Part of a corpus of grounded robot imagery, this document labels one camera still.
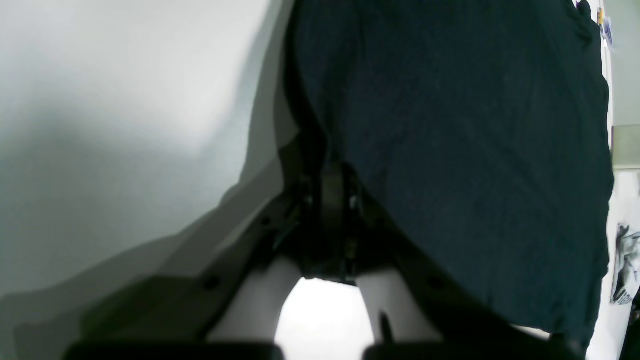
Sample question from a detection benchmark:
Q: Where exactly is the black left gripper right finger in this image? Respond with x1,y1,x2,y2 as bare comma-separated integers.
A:
330,165,585,360

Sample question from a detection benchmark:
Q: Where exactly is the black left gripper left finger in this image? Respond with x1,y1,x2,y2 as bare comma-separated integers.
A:
65,173,330,360

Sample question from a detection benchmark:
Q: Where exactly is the grey cloth pile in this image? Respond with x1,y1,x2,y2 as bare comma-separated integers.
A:
610,223,640,306

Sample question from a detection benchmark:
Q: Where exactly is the black T-shirt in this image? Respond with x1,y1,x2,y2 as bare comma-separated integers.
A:
286,0,614,348

